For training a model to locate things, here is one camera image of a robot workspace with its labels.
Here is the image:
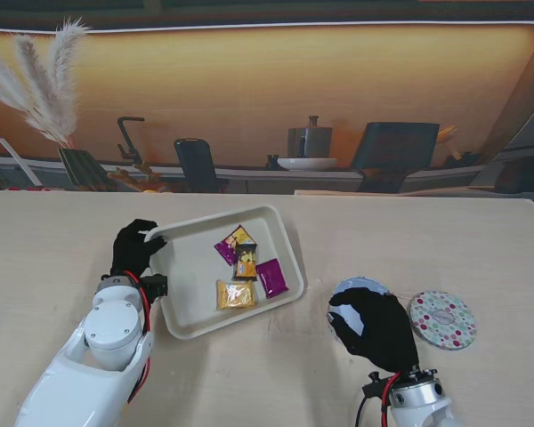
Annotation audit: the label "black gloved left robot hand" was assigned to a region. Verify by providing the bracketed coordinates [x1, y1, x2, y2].
[110, 217, 169, 279]

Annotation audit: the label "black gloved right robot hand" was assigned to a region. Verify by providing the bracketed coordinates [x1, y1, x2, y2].
[326, 286, 422, 373]

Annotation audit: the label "round polka dot cookie box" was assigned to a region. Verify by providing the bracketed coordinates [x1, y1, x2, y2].
[328, 276, 395, 343]

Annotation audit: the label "round polka dot box lid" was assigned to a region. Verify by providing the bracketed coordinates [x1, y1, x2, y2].
[409, 289, 478, 352]

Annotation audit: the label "cream plastic tray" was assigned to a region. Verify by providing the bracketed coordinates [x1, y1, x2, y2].
[144, 203, 307, 342]

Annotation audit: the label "purple gold cookie packet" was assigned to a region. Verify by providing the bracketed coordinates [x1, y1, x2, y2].
[213, 224, 255, 267]

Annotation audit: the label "yellow cookie packet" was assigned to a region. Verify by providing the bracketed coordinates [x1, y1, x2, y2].
[216, 278, 258, 311]

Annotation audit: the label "plain purple cookie packet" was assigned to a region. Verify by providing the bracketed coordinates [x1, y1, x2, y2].
[255, 257, 290, 300]

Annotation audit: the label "dark ribbed vase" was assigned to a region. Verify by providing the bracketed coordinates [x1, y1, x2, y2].
[57, 148, 112, 192]

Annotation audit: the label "black countertop appliance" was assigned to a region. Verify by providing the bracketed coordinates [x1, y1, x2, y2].
[174, 137, 229, 193]

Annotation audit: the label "black kitchen faucet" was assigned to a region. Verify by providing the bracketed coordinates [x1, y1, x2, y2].
[117, 116, 146, 168]

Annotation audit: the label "white shallow bowl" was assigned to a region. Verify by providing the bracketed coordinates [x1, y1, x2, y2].
[277, 157, 339, 173]

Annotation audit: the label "large black block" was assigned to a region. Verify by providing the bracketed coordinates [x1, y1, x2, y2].
[350, 122, 441, 193]

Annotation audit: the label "white pampas grass plumes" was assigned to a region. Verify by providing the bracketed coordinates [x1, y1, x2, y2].
[0, 17, 93, 148]

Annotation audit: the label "grey lidded pot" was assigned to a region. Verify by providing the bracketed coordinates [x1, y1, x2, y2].
[287, 115, 334, 159]

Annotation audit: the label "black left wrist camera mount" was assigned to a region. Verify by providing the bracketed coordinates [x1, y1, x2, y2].
[140, 274, 169, 298]

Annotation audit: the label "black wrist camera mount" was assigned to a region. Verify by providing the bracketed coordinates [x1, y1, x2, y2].
[140, 274, 169, 298]
[362, 372, 391, 397]

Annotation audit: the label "red left arm cable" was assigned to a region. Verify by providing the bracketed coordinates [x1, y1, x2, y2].
[124, 270, 155, 401]

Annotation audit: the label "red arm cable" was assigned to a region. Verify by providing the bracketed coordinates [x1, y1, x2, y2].
[124, 270, 155, 401]
[377, 372, 404, 427]

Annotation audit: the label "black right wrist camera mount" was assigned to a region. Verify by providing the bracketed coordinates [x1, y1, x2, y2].
[362, 372, 391, 397]

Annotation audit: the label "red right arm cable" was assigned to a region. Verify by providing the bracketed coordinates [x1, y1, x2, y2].
[377, 372, 404, 427]

